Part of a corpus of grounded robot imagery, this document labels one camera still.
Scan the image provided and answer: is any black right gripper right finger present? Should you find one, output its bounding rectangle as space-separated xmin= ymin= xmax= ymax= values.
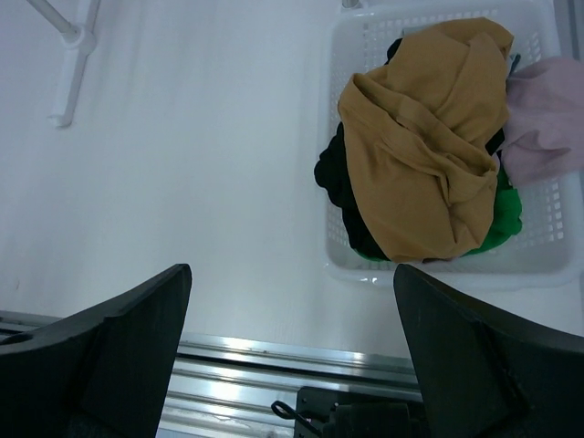
xmin=393 ymin=265 xmax=583 ymax=437

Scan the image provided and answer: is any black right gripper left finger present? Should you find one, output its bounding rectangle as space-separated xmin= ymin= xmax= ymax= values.
xmin=1 ymin=264 xmax=192 ymax=437

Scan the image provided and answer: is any green tank top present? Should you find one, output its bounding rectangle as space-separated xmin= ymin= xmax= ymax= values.
xmin=342 ymin=167 xmax=523 ymax=262

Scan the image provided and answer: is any pink tank top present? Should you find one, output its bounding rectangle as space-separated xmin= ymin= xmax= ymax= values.
xmin=501 ymin=57 xmax=583 ymax=186

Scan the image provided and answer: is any brown tank top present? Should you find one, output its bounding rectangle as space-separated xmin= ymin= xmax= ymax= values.
xmin=338 ymin=17 xmax=514 ymax=263

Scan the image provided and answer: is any black tank top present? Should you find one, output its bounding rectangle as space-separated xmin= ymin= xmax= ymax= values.
xmin=312 ymin=36 xmax=507 ymax=259

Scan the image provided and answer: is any grey tank top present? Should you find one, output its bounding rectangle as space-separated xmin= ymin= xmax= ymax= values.
xmin=401 ymin=26 xmax=522 ymax=76

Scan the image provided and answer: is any white garment rack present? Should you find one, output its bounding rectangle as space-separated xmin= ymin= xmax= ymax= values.
xmin=26 ymin=0 xmax=366 ymax=129

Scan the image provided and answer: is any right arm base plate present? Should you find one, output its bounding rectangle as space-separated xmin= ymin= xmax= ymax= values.
xmin=271 ymin=387 xmax=432 ymax=438

